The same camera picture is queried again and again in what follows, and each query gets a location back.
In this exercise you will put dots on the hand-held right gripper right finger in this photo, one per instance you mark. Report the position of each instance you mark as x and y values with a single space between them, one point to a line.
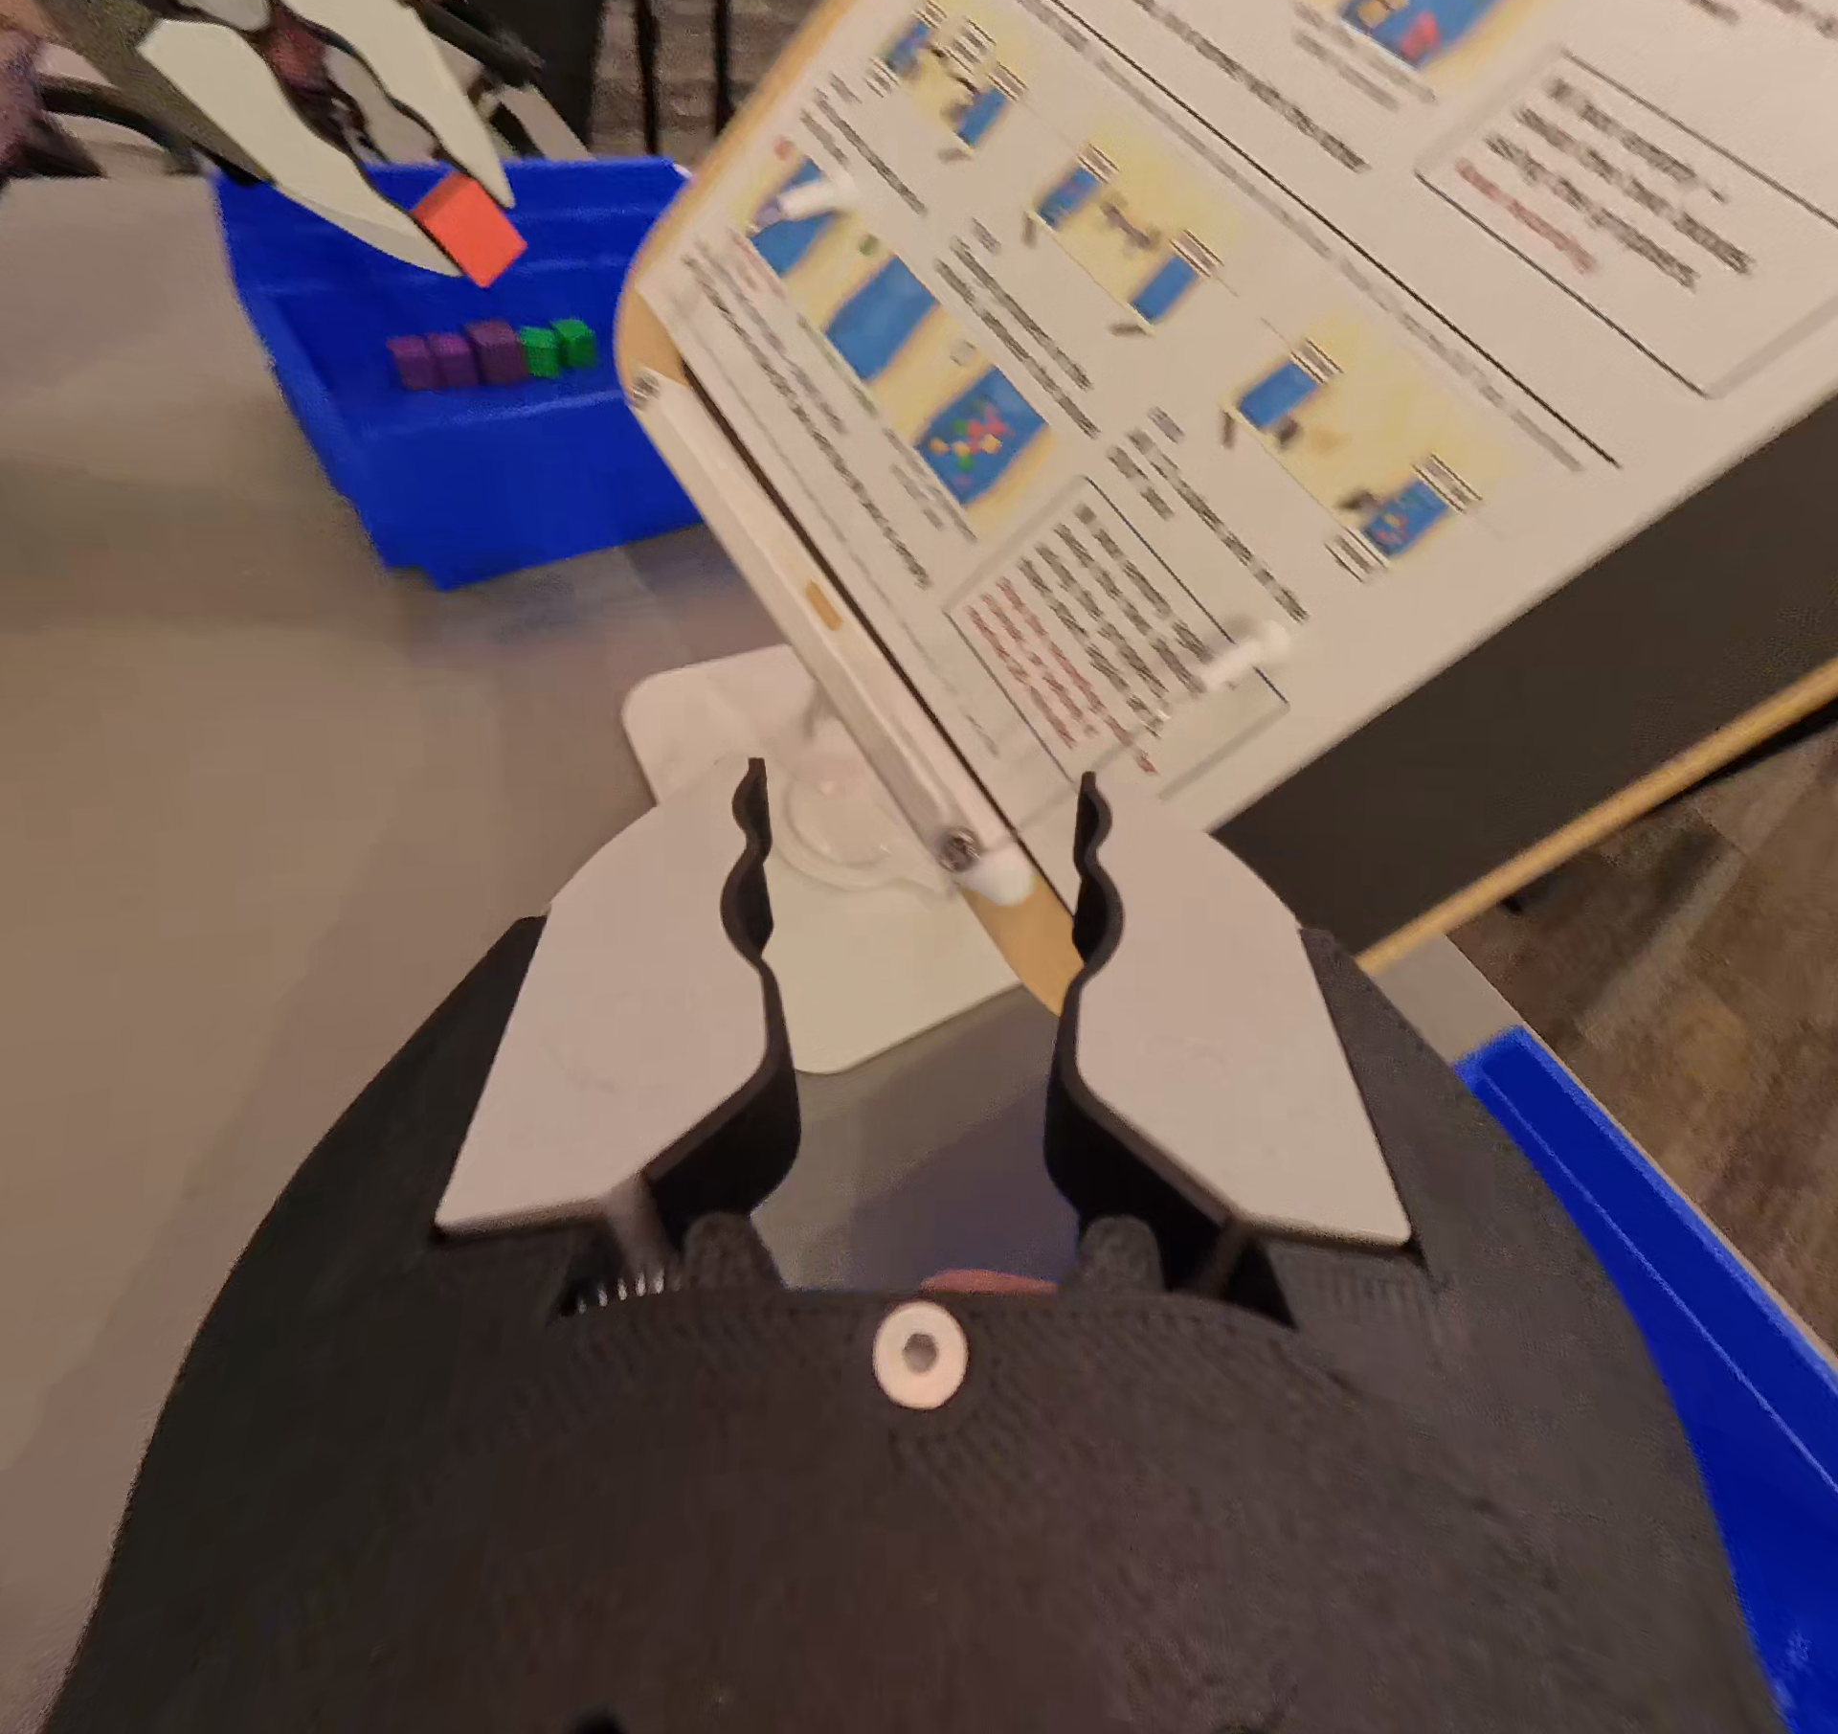
1221 1058

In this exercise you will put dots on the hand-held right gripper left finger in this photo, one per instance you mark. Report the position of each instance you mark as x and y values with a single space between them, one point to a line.
633 1045

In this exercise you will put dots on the red wooden cube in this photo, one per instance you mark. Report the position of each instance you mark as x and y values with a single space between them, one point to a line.
468 233

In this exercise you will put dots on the blue plastic bin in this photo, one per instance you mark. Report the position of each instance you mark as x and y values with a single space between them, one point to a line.
474 497
1724 1332

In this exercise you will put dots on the green wooden cube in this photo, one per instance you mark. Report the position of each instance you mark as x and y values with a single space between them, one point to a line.
543 352
576 342

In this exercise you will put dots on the white page holder peg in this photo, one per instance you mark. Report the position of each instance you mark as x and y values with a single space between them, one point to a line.
1244 656
819 197

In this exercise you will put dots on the wooden board stand white base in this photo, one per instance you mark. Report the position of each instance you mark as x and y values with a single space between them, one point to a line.
1581 700

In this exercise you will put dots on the printed instruction sheet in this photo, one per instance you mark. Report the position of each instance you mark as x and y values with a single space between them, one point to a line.
1294 325

